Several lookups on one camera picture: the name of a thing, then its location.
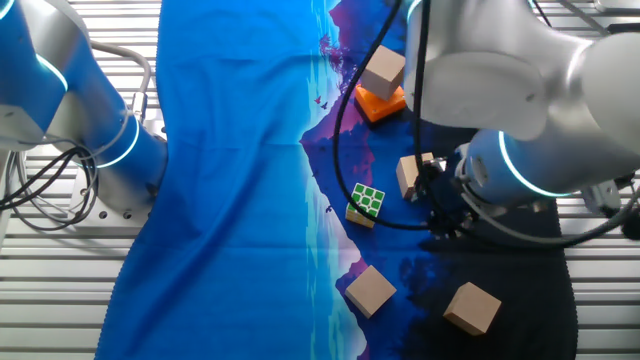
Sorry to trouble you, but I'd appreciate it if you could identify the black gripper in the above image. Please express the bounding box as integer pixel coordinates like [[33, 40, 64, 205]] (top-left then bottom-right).
[[416, 155, 472, 238]]

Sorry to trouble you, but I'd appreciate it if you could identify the light wooden cube block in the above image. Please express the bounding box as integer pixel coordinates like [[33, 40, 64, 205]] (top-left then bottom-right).
[[360, 44, 407, 102], [395, 151, 435, 202], [344, 264, 398, 320], [442, 281, 503, 337]]

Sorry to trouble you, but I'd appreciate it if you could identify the Rubik's cube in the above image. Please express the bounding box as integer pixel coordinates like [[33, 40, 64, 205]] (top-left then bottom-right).
[[345, 182, 387, 230]]

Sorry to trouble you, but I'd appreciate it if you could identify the orange square base block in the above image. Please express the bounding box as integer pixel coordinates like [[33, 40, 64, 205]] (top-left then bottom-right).
[[353, 83, 408, 125]]

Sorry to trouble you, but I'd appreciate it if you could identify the blue mountain print cloth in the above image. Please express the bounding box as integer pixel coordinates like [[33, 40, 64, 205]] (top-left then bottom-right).
[[94, 0, 580, 360]]

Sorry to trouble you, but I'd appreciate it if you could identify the black cable connector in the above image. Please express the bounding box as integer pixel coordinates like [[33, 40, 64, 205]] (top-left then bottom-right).
[[621, 208, 640, 240]]

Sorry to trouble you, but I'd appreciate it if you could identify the grey hose with metal connector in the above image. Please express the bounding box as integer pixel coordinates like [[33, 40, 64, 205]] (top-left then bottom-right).
[[87, 39, 154, 124]]

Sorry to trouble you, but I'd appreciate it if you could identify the black cable bundle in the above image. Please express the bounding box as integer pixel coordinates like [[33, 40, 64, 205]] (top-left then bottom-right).
[[0, 144, 101, 232]]

